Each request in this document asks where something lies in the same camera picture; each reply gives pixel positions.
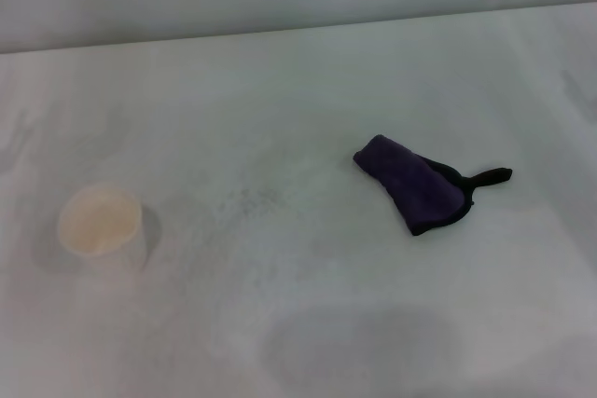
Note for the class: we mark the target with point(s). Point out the purple rag with black edge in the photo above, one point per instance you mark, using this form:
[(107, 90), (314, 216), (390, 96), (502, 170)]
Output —
[(410, 183)]

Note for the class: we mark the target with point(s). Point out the white paper cup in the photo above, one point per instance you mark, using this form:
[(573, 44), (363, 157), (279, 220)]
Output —
[(102, 225)]

